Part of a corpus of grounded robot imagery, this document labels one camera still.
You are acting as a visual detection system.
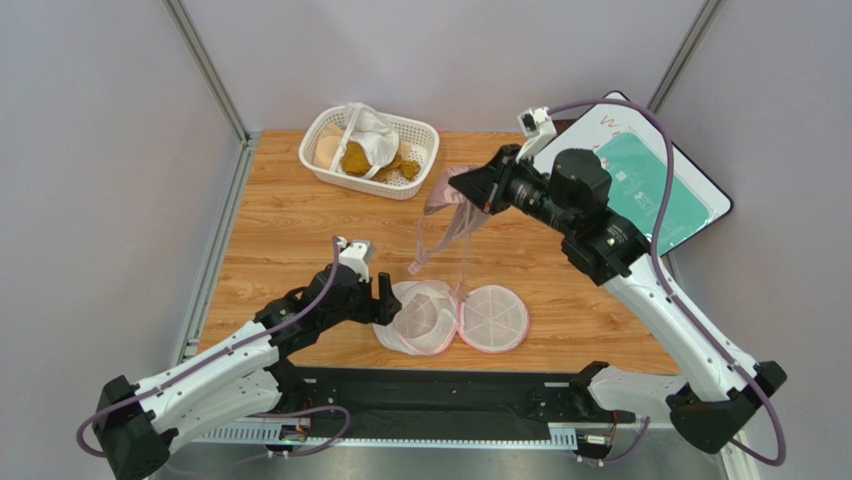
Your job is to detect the dusty pink satin bra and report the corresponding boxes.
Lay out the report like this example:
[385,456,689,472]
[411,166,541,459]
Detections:
[407,164,493,299]

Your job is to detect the white mesh laundry bag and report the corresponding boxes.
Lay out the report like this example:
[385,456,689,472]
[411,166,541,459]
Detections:
[373,280,530,356]

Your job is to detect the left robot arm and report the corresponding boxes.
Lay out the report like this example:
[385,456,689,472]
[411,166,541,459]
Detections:
[86,264,401,479]

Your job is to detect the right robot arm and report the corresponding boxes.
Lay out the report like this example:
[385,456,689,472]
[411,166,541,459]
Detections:
[449,144,787,454]

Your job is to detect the white bra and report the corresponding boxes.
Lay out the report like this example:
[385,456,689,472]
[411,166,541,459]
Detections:
[330,102,400,180]

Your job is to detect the peach bra pad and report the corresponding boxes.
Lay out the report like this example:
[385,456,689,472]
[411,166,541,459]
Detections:
[313,123,344,170]

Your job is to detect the white plastic basket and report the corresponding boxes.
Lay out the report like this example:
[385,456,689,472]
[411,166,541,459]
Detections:
[299,105,440,200]

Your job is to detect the teal instruction sheet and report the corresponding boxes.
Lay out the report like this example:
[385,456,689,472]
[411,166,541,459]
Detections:
[595,132,711,255]

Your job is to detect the mustard brown cloth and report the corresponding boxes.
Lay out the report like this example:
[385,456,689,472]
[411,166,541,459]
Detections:
[340,141,421,184]

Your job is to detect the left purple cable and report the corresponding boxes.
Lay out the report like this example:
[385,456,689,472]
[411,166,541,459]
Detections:
[75,236,352,461]

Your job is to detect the purple cable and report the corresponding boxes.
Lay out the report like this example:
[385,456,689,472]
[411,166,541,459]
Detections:
[75,236,352,461]
[547,99,788,467]

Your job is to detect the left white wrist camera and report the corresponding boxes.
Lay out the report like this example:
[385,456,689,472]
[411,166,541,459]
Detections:
[333,236,375,283]

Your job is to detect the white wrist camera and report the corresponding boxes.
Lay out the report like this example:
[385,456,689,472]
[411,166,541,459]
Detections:
[333,236,375,283]
[516,107,557,161]

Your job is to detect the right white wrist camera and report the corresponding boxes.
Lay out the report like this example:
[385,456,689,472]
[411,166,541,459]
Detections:
[516,107,557,161]

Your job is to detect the white board black frame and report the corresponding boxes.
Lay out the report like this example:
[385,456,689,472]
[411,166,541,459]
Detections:
[534,104,733,253]

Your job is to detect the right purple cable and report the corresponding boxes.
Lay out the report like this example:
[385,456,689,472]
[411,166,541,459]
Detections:
[547,99,788,467]

